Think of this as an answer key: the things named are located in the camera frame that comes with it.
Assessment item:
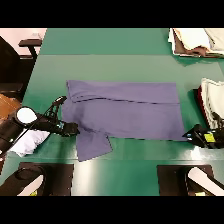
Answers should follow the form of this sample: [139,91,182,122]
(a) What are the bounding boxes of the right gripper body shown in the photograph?
[191,123,211,147]

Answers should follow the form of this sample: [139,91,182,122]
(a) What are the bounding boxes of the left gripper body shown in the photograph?
[60,121,81,138]

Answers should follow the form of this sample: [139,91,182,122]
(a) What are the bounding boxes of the purple T-shirt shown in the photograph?
[61,79,188,163]

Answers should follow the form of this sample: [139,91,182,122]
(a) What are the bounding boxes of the red garment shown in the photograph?
[194,85,218,129]

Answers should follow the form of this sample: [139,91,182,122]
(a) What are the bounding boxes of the white garment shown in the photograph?
[167,27,212,52]
[199,77,224,130]
[9,129,52,158]

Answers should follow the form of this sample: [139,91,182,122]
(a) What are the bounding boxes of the brown garment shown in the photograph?
[171,29,224,58]

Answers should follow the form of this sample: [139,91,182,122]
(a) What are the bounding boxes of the black side table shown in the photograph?
[18,38,43,61]

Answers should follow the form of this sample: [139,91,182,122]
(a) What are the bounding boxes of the cream garment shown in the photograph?
[203,27,224,54]

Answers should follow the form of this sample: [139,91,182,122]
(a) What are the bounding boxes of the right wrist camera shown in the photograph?
[211,112,224,132]

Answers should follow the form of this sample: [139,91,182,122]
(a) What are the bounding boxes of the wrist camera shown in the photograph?
[211,112,224,132]
[48,95,68,116]

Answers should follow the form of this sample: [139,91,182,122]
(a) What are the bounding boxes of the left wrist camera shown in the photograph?
[48,95,68,116]

